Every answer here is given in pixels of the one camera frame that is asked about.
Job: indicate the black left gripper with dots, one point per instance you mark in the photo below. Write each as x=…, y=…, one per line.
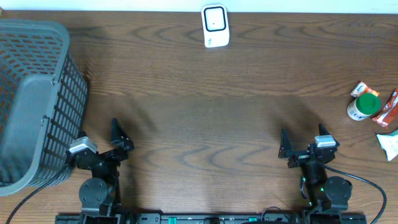
x=119, y=155

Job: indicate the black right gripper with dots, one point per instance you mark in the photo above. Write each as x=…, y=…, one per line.
x=286, y=150

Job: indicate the white jar green lid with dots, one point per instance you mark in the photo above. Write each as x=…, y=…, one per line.
x=363, y=107

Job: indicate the orange tissue pack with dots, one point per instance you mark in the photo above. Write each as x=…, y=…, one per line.
x=362, y=88

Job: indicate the chocolate bar wrapper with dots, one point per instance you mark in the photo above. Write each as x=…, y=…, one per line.
x=388, y=113

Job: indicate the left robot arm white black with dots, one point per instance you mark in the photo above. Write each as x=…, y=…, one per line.
x=100, y=195

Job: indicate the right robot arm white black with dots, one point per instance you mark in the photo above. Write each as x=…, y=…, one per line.
x=327, y=196

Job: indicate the white barcode scanner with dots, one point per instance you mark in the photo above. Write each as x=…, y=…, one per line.
x=215, y=26

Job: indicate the grey plastic shopping basket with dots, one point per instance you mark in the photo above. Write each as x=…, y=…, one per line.
x=43, y=103

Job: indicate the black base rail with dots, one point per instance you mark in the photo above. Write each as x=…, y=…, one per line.
x=155, y=218

